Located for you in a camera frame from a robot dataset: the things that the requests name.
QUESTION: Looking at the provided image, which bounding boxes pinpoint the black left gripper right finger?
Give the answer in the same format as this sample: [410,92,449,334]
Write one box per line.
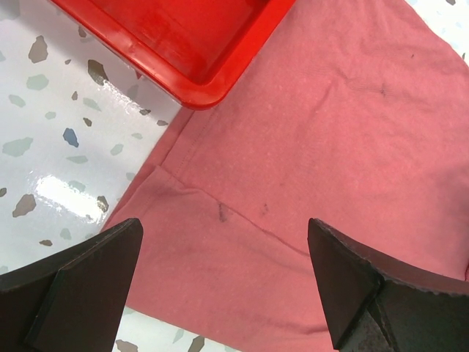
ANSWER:
[308,219,468,352]

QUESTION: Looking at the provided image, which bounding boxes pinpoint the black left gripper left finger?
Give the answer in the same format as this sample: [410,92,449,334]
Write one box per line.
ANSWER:
[1,219,143,352]

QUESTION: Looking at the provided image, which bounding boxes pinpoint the dusty red t-shirt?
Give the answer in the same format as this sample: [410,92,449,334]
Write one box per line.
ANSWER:
[109,1,468,351]

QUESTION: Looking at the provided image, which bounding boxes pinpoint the red plastic bin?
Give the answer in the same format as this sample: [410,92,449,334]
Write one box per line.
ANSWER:
[54,0,294,109]

